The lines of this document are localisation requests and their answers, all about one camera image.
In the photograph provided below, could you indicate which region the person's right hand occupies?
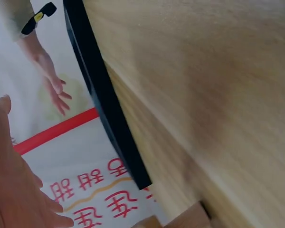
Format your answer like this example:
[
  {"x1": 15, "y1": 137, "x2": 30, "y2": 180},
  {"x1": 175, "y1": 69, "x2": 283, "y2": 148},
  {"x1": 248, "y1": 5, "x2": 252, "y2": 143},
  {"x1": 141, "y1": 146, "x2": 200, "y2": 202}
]
[{"x1": 17, "y1": 32, "x2": 73, "y2": 117}]

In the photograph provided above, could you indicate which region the person's left hand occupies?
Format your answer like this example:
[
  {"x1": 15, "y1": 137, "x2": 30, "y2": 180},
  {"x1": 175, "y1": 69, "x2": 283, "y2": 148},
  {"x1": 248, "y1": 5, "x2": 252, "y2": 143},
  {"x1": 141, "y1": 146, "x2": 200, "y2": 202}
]
[{"x1": 0, "y1": 94, "x2": 75, "y2": 228}]

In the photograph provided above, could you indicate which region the black flat board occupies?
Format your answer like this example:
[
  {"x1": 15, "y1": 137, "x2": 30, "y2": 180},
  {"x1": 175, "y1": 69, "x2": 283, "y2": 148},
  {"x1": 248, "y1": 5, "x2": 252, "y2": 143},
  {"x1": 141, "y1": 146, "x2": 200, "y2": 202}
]
[{"x1": 62, "y1": 0, "x2": 153, "y2": 190}]

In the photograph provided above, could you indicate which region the black wrist band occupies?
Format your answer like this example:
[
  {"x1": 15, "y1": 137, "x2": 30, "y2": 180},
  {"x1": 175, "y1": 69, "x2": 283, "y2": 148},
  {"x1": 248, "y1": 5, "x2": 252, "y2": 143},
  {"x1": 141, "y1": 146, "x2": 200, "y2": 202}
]
[{"x1": 20, "y1": 1, "x2": 58, "y2": 36}]

